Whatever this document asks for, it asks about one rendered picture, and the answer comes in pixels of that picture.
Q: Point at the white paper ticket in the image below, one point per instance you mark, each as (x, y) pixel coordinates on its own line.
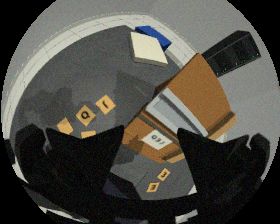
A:
(156, 140)

